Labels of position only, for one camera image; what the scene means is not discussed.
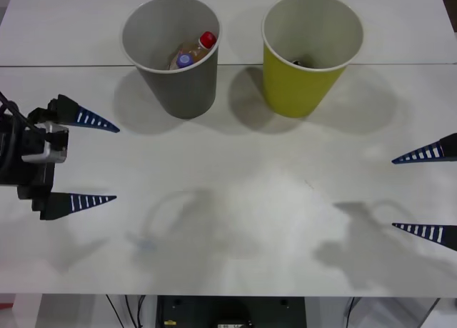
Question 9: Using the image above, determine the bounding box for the purple-capped plastic bottle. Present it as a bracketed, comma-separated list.
[167, 52, 196, 71]

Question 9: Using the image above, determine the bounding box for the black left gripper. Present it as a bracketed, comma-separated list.
[0, 94, 121, 221]

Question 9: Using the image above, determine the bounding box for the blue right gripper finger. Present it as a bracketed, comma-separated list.
[391, 132, 457, 164]
[391, 222, 457, 252]

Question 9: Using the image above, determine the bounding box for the grey plastic bin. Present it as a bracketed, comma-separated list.
[121, 0, 223, 120]

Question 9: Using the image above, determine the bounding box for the red-capped amber bottle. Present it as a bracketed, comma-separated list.
[174, 31, 218, 66]

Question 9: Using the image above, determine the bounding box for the black robot torso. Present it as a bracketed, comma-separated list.
[156, 295, 308, 328]

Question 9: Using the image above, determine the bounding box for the white table leg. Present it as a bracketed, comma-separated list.
[12, 294, 42, 328]

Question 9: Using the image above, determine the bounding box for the yellow-green plastic bin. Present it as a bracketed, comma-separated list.
[261, 0, 364, 119]

